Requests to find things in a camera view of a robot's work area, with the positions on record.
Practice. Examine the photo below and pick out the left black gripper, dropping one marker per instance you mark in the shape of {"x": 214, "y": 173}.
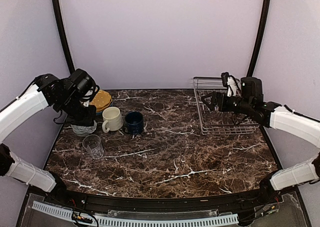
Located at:
{"x": 88, "y": 120}

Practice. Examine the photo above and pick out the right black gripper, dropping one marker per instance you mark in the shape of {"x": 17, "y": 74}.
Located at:
{"x": 216, "y": 96}

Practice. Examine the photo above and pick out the pale green bowl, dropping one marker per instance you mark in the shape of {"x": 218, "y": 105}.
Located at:
{"x": 83, "y": 130}

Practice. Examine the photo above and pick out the clear drinking glass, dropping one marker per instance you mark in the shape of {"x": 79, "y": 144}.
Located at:
{"x": 93, "y": 145}
{"x": 83, "y": 130}

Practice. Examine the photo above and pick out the yellow polka dot plate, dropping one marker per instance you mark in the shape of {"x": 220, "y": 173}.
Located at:
{"x": 101, "y": 109}
{"x": 101, "y": 99}

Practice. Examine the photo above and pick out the cream ribbed mug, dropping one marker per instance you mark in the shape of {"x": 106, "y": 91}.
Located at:
{"x": 112, "y": 119}

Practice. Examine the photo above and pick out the dark blue mug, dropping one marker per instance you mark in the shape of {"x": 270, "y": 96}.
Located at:
{"x": 133, "y": 123}

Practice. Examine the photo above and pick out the blue polka dot plate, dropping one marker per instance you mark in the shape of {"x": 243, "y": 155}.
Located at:
{"x": 102, "y": 112}

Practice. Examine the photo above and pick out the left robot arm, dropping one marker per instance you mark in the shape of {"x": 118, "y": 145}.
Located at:
{"x": 67, "y": 95}

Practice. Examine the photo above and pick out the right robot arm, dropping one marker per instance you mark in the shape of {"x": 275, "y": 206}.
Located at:
{"x": 279, "y": 117}

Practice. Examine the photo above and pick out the wire dish rack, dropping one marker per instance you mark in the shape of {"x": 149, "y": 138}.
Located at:
{"x": 215, "y": 122}

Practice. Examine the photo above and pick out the white slotted cable duct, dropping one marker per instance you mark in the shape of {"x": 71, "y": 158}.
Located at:
{"x": 67, "y": 214}

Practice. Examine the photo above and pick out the black front rail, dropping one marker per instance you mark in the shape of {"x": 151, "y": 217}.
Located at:
{"x": 235, "y": 203}

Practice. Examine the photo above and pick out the left black frame post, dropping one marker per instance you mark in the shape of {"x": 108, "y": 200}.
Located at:
{"x": 62, "y": 35}

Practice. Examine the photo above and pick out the black frame post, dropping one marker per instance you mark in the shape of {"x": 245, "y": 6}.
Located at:
{"x": 259, "y": 37}
{"x": 62, "y": 35}

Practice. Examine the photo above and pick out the right black frame post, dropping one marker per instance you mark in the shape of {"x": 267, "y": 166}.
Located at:
{"x": 259, "y": 37}

